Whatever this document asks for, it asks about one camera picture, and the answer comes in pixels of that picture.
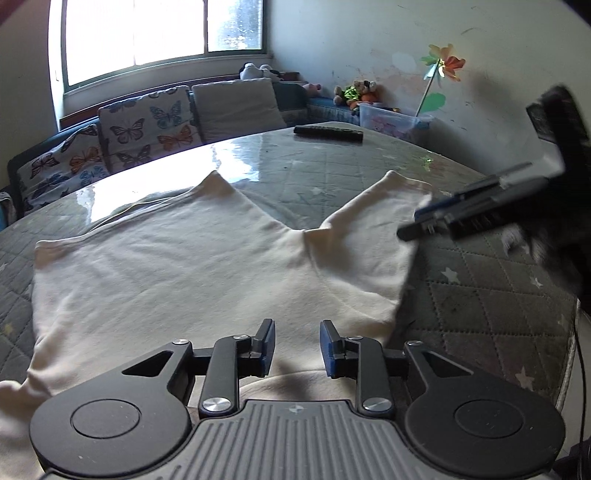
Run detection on cream beige garment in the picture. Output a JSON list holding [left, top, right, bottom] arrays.
[[1, 171, 432, 479]]

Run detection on clear plastic storage box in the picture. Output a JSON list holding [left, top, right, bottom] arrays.
[[360, 103, 434, 145]]

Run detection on black remote control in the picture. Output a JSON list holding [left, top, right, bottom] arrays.
[[294, 124, 363, 144]]

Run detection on colourful stuffed toys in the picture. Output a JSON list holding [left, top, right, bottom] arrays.
[[334, 80, 379, 110]]

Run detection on colourful paper pinwheel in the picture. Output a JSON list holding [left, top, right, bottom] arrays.
[[415, 43, 466, 116]]

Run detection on dark blue sofa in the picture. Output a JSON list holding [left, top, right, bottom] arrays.
[[1, 80, 360, 217]]

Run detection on pink plush toy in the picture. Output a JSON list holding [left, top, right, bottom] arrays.
[[303, 83, 322, 98]]

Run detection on black white plush toy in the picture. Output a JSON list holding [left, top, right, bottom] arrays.
[[239, 62, 281, 82]]

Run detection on plain beige cushion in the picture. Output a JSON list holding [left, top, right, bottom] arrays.
[[192, 78, 287, 143]]

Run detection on right butterfly print cushion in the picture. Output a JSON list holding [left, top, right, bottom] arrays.
[[98, 85, 204, 173]]

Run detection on butterfly print cushion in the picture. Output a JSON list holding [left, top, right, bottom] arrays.
[[98, 85, 204, 173], [16, 124, 110, 215]]

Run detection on left butterfly print cushion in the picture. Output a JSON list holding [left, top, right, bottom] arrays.
[[16, 124, 110, 215]]

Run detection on window with frame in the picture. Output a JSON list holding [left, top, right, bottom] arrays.
[[58, 0, 267, 91]]

